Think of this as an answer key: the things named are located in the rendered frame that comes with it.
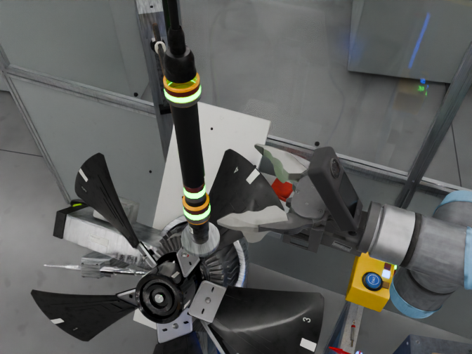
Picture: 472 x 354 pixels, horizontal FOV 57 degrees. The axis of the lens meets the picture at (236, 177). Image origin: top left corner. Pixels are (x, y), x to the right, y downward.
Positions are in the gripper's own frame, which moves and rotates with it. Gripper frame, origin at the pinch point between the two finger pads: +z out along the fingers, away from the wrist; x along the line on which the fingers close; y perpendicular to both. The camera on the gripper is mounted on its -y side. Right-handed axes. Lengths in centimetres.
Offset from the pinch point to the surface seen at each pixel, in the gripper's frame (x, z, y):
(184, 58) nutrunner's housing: -1.0, 5.7, -19.2
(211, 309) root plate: -1.9, 5.1, 47.9
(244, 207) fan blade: 13.6, 3.3, 27.3
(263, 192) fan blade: 16.7, 0.5, 24.4
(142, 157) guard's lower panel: 70, 73, 99
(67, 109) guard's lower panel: 70, 107, 81
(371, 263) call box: 30, -28, 59
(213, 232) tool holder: 1.3, 4.9, 19.8
